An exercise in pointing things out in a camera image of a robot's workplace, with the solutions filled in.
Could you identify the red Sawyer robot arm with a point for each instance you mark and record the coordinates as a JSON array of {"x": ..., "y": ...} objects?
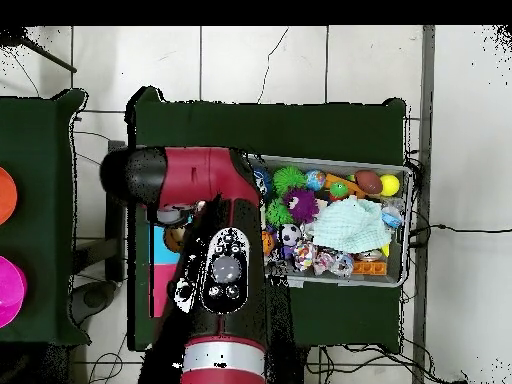
[{"x": 204, "y": 172}]

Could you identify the yellow ball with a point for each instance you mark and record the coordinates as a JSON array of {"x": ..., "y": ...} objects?
[{"x": 390, "y": 185}]

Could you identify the dark green side table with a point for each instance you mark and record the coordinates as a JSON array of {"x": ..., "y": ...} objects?
[{"x": 44, "y": 160}]

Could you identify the small soccer ball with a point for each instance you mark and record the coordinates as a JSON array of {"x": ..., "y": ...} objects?
[{"x": 289, "y": 234}]

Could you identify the orange disc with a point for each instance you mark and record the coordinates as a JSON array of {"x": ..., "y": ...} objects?
[{"x": 5, "y": 196}]

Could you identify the purple spiky ball with eyes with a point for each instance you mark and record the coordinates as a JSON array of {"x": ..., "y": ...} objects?
[{"x": 302, "y": 204}]

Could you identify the large green spiky ball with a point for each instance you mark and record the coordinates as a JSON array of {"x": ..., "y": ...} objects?
[{"x": 289, "y": 179}]

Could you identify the pink disc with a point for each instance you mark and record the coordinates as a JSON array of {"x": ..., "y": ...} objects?
[{"x": 10, "y": 292}]

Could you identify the small green ball with eyes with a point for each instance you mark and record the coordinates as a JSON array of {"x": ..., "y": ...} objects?
[{"x": 339, "y": 190}]

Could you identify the mint green cloth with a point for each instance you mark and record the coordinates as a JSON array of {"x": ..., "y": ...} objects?
[{"x": 352, "y": 226}]

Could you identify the brown toy football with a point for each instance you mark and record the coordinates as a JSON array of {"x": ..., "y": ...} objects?
[{"x": 369, "y": 181}]

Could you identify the black tripod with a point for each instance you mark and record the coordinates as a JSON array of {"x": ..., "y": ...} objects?
[{"x": 12, "y": 36}]

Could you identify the blue spiky ball with eyes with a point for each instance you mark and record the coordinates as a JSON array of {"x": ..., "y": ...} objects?
[{"x": 262, "y": 182}]

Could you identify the dark green table cloth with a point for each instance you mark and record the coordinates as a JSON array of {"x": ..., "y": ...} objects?
[{"x": 264, "y": 128}]

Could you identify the small green spiky ball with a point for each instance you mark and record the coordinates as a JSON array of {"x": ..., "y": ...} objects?
[{"x": 279, "y": 212}]

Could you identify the small globe print ball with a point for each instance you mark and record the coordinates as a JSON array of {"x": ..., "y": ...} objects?
[{"x": 316, "y": 179}]

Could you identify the clear mesh bin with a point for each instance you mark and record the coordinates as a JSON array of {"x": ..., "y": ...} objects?
[{"x": 376, "y": 282}]

